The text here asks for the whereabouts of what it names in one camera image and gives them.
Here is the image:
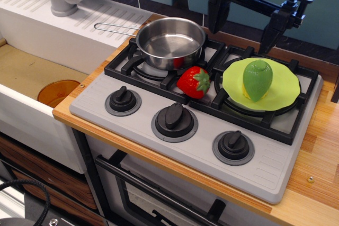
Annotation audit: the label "stainless steel pan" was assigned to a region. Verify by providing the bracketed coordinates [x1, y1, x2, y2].
[93, 17, 207, 71]

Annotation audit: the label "red toy strawberry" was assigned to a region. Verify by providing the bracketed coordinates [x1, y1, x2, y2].
[176, 66, 210, 99]

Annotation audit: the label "light green plate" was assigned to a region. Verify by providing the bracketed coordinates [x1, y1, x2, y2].
[222, 57, 301, 111]

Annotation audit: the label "black middle stove knob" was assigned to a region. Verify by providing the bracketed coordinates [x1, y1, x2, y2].
[151, 103, 199, 143]

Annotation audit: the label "black stove knob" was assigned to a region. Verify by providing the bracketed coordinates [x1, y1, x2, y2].
[212, 130, 255, 166]
[151, 103, 199, 143]
[105, 86, 142, 117]

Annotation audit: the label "black right stove knob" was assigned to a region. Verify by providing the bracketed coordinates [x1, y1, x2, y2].
[212, 130, 255, 166]

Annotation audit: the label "grey toy stove top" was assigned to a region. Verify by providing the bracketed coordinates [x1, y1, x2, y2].
[68, 39, 324, 205]

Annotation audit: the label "black left stove knob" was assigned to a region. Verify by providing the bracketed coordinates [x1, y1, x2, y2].
[105, 86, 142, 117]

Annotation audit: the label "black right burner grate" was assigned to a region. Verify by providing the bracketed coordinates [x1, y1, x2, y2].
[189, 46, 323, 145]

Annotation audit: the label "black burner grate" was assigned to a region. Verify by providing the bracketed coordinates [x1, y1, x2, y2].
[104, 38, 226, 105]
[189, 46, 323, 145]

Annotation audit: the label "black left burner grate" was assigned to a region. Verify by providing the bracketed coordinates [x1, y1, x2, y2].
[104, 38, 226, 105]

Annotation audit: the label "white toy sink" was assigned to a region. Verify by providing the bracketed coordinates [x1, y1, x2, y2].
[1, 0, 151, 174]

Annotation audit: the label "orange plastic drain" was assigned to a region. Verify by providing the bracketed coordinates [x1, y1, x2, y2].
[37, 79, 80, 108]

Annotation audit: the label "wooden drawer fronts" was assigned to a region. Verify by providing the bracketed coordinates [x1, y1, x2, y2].
[1, 134, 105, 225]

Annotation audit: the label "oven door with handle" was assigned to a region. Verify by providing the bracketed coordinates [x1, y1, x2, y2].
[87, 135, 281, 226]

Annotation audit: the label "black cable near camera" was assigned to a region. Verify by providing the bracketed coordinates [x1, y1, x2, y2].
[0, 178, 51, 226]

